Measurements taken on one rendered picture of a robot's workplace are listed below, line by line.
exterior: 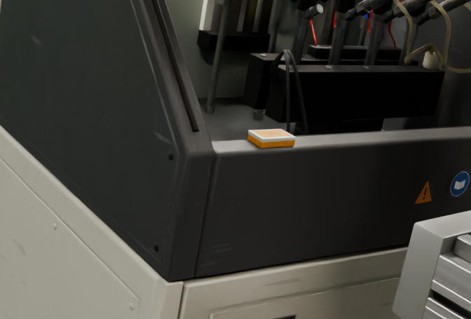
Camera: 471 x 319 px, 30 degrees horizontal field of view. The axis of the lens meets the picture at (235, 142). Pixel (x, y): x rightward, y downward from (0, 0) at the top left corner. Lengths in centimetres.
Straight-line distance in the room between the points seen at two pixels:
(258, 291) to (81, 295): 26
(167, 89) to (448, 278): 40
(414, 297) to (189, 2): 89
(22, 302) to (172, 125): 54
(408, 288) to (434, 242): 5
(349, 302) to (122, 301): 32
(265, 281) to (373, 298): 21
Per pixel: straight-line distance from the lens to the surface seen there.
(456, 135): 126
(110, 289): 115
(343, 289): 122
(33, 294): 138
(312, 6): 133
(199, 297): 106
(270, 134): 104
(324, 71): 133
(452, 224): 80
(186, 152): 96
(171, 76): 100
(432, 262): 78
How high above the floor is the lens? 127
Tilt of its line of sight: 18 degrees down
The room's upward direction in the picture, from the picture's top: 10 degrees clockwise
